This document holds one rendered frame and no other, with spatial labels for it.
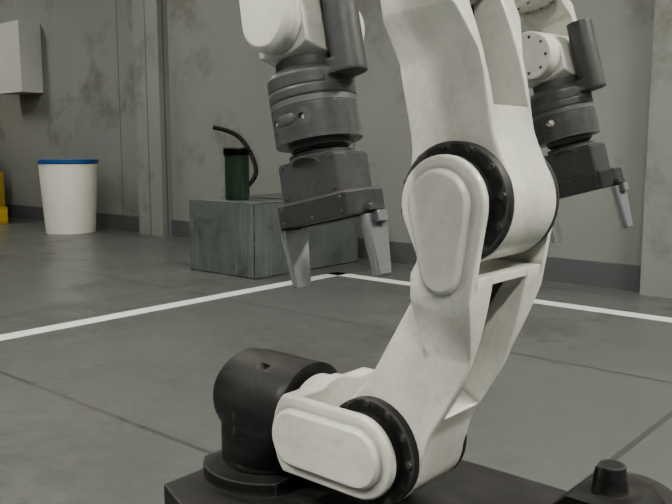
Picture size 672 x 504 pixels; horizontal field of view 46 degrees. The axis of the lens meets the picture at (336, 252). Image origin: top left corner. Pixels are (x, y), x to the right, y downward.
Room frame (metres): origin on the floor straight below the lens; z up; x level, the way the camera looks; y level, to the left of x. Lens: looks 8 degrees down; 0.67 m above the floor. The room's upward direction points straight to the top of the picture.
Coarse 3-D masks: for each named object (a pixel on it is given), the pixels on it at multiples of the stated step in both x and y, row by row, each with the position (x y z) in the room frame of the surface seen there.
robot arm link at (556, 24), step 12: (516, 0) 1.15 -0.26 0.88; (528, 0) 1.13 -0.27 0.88; (540, 0) 1.14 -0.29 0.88; (552, 0) 1.16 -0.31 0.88; (564, 0) 1.16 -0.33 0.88; (528, 12) 1.18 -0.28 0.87; (540, 12) 1.18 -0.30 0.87; (552, 12) 1.17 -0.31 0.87; (564, 12) 1.16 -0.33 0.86; (528, 24) 1.19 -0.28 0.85; (540, 24) 1.19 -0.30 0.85; (552, 24) 1.18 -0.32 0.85; (564, 24) 1.17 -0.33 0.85
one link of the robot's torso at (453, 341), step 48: (432, 192) 0.87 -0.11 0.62; (480, 192) 0.84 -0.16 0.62; (432, 240) 0.87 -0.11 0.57; (480, 240) 0.84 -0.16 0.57; (432, 288) 0.87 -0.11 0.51; (480, 288) 0.86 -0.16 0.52; (528, 288) 0.96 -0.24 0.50; (432, 336) 0.91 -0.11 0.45; (480, 336) 0.89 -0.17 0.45; (384, 384) 0.97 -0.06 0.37; (432, 384) 0.92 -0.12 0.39; (480, 384) 0.99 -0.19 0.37; (432, 432) 0.93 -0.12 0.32; (432, 480) 0.99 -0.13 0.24
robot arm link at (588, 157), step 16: (560, 112) 1.09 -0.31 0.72; (576, 112) 1.09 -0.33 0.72; (592, 112) 1.10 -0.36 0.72; (544, 128) 1.11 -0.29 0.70; (560, 128) 1.09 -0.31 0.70; (576, 128) 1.09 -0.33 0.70; (592, 128) 1.09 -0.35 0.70; (544, 144) 1.12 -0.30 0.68; (560, 144) 1.11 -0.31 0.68; (576, 144) 1.09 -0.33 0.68; (592, 144) 1.08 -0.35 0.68; (560, 160) 1.11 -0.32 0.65; (576, 160) 1.09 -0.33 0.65; (592, 160) 1.08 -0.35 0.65; (608, 160) 1.11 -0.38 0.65; (560, 176) 1.11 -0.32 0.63; (576, 176) 1.09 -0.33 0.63; (592, 176) 1.08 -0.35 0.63; (608, 176) 1.07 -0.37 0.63; (560, 192) 1.11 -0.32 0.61; (576, 192) 1.09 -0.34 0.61
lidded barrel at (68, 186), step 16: (48, 160) 5.95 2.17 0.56; (64, 160) 5.94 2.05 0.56; (80, 160) 6.00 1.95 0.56; (96, 160) 6.14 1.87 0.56; (48, 176) 5.96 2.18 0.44; (64, 176) 5.95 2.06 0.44; (80, 176) 6.00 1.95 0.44; (96, 176) 6.17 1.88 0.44; (48, 192) 5.98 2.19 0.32; (64, 192) 5.95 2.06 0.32; (80, 192) 6.00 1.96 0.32; (96, 192) 6.18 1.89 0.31; (48, 208) 5.99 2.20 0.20; (64, 208) 5.96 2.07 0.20; (80, 208) 6.01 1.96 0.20; (96, 208) 6.20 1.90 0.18; (48, 224) 6.01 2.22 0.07; (64, 224) 5.97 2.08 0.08; (80, 224) 6.01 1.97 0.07
